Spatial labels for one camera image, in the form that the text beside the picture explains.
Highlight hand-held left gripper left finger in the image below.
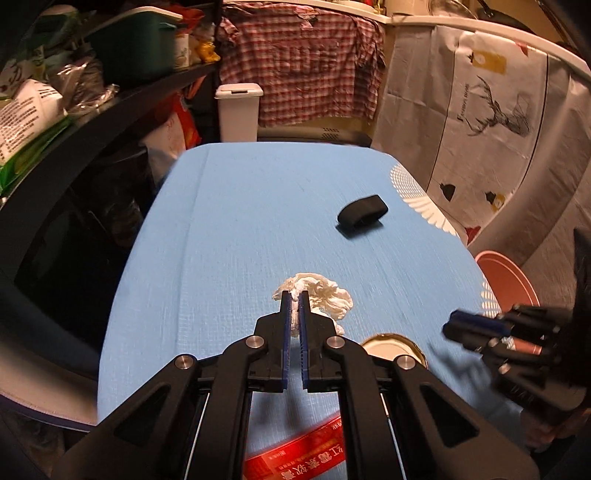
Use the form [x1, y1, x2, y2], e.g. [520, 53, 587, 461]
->
[53, 290, 294, 480]

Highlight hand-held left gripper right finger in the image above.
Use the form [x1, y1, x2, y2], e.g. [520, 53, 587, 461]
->
[298, 290, 541, 480]

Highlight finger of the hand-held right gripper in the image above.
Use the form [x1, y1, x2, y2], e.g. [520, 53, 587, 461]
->
[462, 335, 555, 377]
[442, 304, 561, 344]

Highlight white tissue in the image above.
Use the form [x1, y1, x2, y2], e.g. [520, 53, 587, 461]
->
[271, 272, 354, 336]

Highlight white lidded trash can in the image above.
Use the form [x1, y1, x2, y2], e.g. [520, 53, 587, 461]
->
[215, 83, 264, 144]

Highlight gold jar lid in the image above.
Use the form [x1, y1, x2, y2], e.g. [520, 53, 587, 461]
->
[360, 333, 428, 370]

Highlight blue printed table mat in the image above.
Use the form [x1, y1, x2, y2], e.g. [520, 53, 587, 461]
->
[95, 142, 527, 480]

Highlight red packet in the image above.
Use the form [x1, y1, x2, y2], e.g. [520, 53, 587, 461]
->
[242, 413, 352, 480]

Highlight red plastic bag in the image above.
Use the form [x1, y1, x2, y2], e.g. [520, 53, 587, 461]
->
[157, 92, 202, 149]

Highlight white flour bag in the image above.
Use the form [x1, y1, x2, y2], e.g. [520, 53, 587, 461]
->
[147, 115, 186, 163]

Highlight white deer printed cloth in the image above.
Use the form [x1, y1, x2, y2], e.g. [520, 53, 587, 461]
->
[372, 23, 591, 274]

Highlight red plaid shirt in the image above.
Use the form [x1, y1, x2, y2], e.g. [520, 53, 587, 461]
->
[217, 4, 387, 128]

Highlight black shelf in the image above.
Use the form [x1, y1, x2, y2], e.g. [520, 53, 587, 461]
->
[0, 0, 223, 428]

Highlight yellow toy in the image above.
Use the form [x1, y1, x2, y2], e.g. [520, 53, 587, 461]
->
[196, 39, 222, 65]

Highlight black frying pan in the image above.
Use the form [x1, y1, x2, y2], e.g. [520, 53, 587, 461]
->
[471, 0, 539, 34]

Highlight green storage box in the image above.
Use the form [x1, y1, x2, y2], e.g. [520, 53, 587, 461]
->
[85, 7, 184, 85]

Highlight clear plastic bags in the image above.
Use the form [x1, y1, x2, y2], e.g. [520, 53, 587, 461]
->
[50, 60, 122, 117]

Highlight white printed packet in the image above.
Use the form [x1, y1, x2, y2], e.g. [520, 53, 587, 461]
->
[0, 78, 64, 163]

